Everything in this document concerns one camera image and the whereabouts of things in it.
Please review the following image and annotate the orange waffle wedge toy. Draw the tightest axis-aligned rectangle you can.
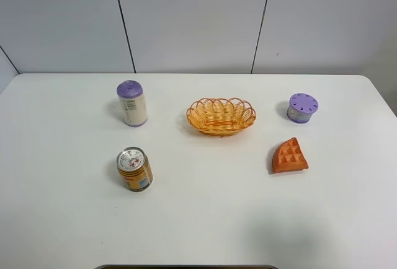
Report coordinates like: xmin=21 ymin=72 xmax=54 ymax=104
xmin=268 ymin=137 xmax=309 ymax=175

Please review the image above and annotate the orange woven plastic basket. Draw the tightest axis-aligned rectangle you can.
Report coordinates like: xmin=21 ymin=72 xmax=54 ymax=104
xmin=186 ymin=97 xmax=256 ymax=136

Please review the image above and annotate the purple white cylindrical roll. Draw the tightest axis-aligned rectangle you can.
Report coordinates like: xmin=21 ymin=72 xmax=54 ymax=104
xmin=117 ymin=80 xmax=148 ymax=127

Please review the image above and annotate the gold red drink can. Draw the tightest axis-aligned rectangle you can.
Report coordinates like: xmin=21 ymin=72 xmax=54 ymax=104
xmin=117 ymin=147 xmax=153 ymax=192

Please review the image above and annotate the purple round air freshener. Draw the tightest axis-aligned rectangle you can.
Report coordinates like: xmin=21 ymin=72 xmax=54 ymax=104
xmin=286 ymin=92 xmax=319 ymax=124

